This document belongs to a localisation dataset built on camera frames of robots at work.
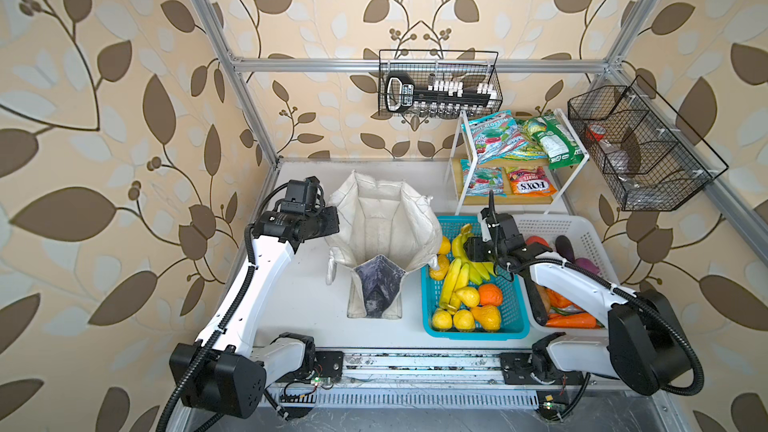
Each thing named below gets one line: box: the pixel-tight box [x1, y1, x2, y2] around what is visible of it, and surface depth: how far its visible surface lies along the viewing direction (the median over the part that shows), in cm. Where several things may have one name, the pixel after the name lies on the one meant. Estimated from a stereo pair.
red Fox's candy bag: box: [506, 166, 557, 197], surface depth 92 cm
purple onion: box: [575, 257, 600, 275], surface depth 86 cm
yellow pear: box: [472, 305, 501, 332], surface depth 80 cm
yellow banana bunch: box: [440, 223, 498, 315], surface depth 88 cm
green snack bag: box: [516, 114, 585, 170], surface depth 76 cm
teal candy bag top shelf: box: [461, 110, 527, 165], surface depth 76 cm
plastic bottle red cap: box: [585, 125, 630, 174], surface depth 80 cm
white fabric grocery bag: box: [324, 170, 443, 320], surface depth 83 cm
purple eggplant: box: [555, 235, 576, 263], surface depth 95 cm
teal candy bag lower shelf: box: [460, 159, 508, 197], surface depth 91 cm
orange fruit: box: [478, 283, 503, 306], surface depth 82 cm
